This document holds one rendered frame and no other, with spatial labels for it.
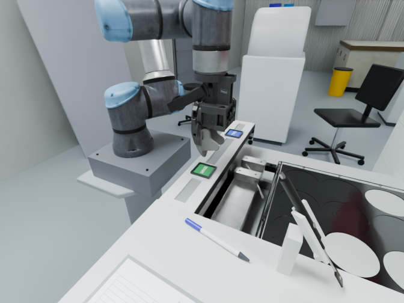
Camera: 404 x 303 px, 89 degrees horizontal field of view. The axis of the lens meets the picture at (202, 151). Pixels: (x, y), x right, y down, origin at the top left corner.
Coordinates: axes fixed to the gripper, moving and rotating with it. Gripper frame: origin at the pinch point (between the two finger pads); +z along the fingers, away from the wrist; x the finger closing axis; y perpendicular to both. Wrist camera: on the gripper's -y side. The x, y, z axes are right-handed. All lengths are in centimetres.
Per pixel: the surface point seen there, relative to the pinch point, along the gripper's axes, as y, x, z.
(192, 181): -0.4, -5.1, 6.7
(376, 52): 139, 557, 17
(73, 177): -170, 49, 102
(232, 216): 11.4, -4.7, 14.3
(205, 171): 1.1, -0.2, 5.9
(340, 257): 35.0, -6.9, 12.3
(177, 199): -0.4, -12.2, 6.7
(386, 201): 47, 17, 12
